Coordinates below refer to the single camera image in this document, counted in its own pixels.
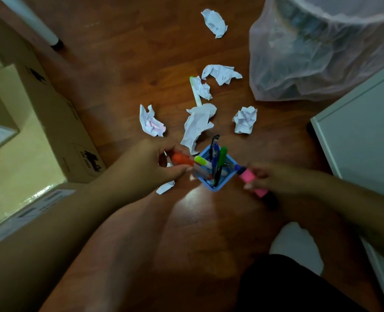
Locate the person's left hand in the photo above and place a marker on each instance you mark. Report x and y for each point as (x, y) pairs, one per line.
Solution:
(140, 172)

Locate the person's right hand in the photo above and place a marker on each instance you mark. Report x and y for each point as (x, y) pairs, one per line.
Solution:
(276, 178)

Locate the person's right fingers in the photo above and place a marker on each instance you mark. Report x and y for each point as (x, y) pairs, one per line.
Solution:
(258, 168)

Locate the person's left thumb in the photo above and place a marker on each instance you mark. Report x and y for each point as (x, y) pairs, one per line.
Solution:
(177, 173)

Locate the pink highlighter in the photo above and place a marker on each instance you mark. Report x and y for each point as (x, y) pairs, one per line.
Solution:
(249, 176)

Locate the orange highlighter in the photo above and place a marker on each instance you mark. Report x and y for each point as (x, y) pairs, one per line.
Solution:
(182, 158)

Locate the person's right forearm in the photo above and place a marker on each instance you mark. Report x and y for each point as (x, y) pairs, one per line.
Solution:
(348, 204)

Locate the person's left forearm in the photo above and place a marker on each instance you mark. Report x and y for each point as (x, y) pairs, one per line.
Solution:
(48, 243)

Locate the small white paper scrap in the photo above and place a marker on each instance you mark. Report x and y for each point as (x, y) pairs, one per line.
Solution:
(165, 187)

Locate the yellow-green highlighter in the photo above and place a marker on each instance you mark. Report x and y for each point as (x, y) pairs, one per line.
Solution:
(202, 161)

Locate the blue square pen holder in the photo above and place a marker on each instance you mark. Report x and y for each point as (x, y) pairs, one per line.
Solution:
(226, 178)

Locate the green marker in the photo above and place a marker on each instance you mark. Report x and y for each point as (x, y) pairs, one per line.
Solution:
(221, 159)

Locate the blue pen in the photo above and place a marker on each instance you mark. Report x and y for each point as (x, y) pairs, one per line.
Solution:
(215, 154)

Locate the black clip pen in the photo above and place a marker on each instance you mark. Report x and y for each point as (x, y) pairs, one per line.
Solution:
(214, 141)

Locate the crumpled white paper ball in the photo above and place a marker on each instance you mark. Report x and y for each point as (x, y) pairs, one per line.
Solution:
(245, 120)

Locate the long crumpled white paper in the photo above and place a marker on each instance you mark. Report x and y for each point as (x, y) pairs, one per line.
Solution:
(197, 125)

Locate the crumpled paper with pink marks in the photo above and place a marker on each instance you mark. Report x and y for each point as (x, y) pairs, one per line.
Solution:
(151, 123)

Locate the white pen with green cap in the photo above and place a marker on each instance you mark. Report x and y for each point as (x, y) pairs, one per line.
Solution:
(196, 92)

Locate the person's white sock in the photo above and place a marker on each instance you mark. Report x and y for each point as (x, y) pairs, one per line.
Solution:
(296, 243)

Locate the pink plastic bin liner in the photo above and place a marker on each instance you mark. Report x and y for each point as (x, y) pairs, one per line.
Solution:
(276, 71)

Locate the white cabinet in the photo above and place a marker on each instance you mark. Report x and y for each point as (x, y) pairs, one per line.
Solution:
(364, 133)

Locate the person's black trouser leg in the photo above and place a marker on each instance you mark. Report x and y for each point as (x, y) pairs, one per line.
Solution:
(286, 289)

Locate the open cardboard box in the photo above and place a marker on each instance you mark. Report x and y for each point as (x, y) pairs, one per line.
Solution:
(58, 120)

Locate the waste bin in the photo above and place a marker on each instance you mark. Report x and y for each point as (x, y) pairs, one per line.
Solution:
(315, 38)

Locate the small cardboard box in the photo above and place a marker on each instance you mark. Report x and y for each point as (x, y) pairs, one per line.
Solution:
(6, 94)

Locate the white table leg black foot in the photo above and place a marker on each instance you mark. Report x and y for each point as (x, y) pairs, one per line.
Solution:
(29, 19)

